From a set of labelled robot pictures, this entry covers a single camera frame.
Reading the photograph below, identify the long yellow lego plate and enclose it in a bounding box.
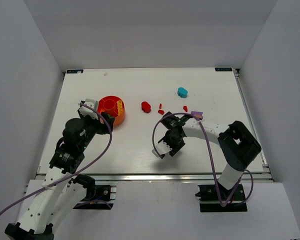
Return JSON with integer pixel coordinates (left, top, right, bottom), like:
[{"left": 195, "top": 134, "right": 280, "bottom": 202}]
[{"left": 117, "top": 100, "right": 125, "bottom": 116}]

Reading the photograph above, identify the red rounded lego brick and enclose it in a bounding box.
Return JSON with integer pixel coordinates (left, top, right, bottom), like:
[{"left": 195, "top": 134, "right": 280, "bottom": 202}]
[{"left": 141, "top": 101, "right": 151, "bottom": 113}]

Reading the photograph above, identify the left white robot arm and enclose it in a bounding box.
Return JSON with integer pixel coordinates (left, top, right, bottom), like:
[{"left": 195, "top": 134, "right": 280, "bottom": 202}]
[{"left": 4, "top": 103, "right": 115, "bottom": 240}]

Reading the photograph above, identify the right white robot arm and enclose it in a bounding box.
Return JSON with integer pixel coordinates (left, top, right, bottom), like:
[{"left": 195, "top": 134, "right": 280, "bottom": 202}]
[{"left": 152, "top": 112, "right": 262, "bottom": 191}]

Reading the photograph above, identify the orange round divided container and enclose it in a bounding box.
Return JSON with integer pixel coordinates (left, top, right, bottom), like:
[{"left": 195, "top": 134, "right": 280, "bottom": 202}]
[{"left": 97, "top": 95, "right": 126, "bottom": 127}]

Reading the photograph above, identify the red lego slope piece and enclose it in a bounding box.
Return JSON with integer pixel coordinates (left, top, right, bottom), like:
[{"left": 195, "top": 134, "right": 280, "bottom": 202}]
[{"left": 158, "top": 109, "right": 165, "bottom": 115}]

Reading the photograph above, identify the purple lego plate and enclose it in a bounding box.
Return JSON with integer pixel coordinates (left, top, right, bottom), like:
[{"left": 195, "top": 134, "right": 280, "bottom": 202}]
[{"left": 190, "top": 111, "right": 204, "bottom": 121}]

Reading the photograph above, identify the cyan rounded lego brick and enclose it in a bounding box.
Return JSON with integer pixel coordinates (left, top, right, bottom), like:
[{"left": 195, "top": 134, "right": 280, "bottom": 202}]
[{"left": 177, "top": 87, "right": 188, "bottom": 98}]

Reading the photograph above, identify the left blue corner label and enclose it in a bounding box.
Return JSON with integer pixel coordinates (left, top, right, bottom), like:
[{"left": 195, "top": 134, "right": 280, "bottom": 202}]
[{"left": 66, "top": 69, "right": 84, "bottom": 74}]

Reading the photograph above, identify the blue corner label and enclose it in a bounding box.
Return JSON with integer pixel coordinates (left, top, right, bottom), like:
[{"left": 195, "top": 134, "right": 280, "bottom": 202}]
[
  {"left": 214, "top": 67, "right": 233, "bottom": 72},
  {"left": 66, "top": 69, "right": 84, "bottom": 74}
]

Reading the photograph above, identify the right blue corner label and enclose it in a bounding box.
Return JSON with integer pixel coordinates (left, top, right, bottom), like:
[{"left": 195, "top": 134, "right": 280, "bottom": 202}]
[{"left": 214, "top": 67, "right": 233, "bottom": 72}]

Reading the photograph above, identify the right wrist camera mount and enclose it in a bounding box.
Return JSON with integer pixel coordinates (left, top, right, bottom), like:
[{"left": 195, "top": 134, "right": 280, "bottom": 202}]
[{"left": 152, "top": 140, "right": 172, "bottom": 159}]

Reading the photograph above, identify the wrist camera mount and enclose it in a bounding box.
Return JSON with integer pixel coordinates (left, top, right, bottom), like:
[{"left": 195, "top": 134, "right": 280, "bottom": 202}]
[
  {"left": 78, "top": 98, "right": 99, "bottom": 113},
  {"left": 152, "top": 140, "right": 172, "bottom": 159}
]

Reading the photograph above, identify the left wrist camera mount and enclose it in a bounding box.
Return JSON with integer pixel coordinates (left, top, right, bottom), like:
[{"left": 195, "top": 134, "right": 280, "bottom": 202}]
[{"left": 78, "top": 98, "right": 99, "bottom": 113}]

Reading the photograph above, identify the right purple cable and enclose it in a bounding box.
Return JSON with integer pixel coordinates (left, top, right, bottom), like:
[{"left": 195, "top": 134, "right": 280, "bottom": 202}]
[{"left": 151, "top": 112, "right": 254, "bottom": 208}]

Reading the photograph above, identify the purple cable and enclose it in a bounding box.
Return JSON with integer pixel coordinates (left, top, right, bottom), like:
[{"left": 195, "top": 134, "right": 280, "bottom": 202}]
[
  {"left": 0, "top": 102, "right": 114, "bottom": 230},
  {"left": 151, "top": 112, "right": 254, "bottom": 208}
]

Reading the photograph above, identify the aluminium table front rail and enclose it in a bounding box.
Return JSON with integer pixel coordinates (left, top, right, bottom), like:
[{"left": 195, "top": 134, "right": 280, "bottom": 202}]
[{"left": 37, "top": 173, "right": 273, "bottom": 182}]

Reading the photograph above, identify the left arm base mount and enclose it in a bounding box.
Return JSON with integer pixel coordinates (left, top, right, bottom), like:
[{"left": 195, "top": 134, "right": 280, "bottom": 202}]
[{"left": 73, "top": 176, "right": 115, "bottom": 210}]

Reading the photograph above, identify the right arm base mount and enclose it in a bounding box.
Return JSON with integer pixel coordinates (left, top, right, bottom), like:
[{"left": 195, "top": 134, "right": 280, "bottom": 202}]
[{"left": 194, "top": 183, "right": 248, "bottom": 213}]

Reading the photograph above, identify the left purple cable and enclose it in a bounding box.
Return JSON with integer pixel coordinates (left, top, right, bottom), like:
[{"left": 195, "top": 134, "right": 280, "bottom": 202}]
[{"left": 0, "top": 102, "right": 114, "bottom": 230}]

